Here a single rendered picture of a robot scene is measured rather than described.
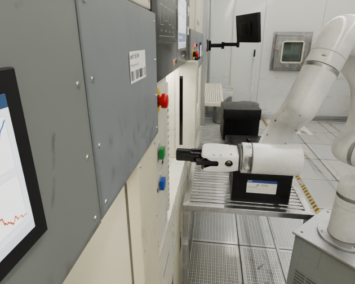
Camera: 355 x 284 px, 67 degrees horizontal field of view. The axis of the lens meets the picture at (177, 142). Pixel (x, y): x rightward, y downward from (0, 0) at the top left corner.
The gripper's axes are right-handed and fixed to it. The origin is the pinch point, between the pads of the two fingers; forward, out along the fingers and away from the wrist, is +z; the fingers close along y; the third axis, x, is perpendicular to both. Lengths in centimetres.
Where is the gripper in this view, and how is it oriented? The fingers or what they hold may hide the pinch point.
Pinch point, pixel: (183, 154)
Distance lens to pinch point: 76.1
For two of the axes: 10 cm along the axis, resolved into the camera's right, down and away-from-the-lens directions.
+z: -9.9, -0.4, 1.2
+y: 1.3, -3.5, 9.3
